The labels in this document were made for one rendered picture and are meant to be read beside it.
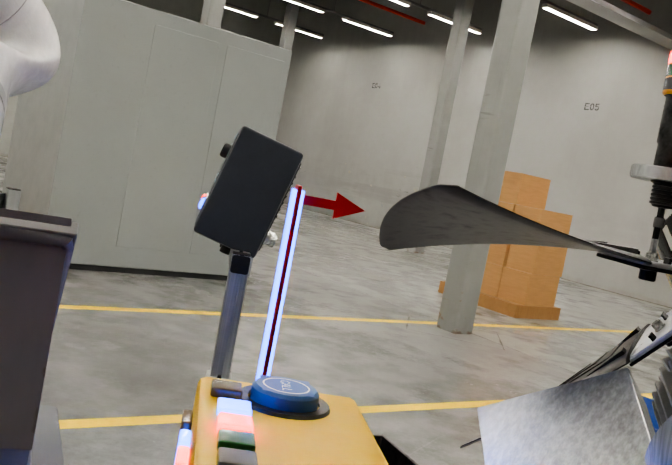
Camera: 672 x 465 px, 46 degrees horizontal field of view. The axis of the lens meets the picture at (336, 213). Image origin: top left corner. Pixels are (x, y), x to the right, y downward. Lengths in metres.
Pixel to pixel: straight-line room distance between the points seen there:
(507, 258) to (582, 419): 8.48
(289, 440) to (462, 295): 6.63
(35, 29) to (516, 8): 6.46
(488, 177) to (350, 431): 6.58
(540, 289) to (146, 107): 4.82
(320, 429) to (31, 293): 0.25
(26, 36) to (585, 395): 0.66
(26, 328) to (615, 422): 0.50
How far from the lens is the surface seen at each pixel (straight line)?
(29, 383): 0.61
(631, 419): 0.76
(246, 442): 0.38
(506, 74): 7.06
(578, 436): 0.77
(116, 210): 6.87
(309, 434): 0.43
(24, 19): 0.89
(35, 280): 0.59
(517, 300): 9.04
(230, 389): 0.46
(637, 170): 0.80
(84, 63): 6.68
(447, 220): 0.73
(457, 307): 7.05
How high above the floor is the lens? 1.21
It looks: 3 degrees down
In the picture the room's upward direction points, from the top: 11 degrees clockwise
